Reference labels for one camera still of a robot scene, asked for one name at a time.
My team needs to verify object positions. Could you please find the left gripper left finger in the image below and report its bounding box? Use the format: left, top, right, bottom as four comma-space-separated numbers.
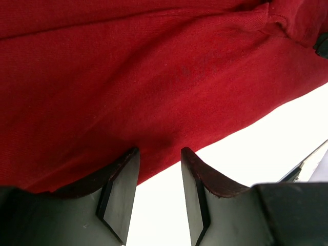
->
48, 146, 140, 244

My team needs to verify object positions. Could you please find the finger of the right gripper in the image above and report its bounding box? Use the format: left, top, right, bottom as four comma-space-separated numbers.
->
313, 32, 328, 59

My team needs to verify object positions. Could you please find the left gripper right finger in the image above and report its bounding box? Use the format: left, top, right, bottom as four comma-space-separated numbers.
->
180, 146, 253, 246

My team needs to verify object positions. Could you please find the red t shirt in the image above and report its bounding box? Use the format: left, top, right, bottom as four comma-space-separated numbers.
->
1, 1, 327, 193

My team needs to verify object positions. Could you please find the metal rail at front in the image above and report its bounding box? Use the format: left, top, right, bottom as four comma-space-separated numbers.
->
278, 140, 327, 182

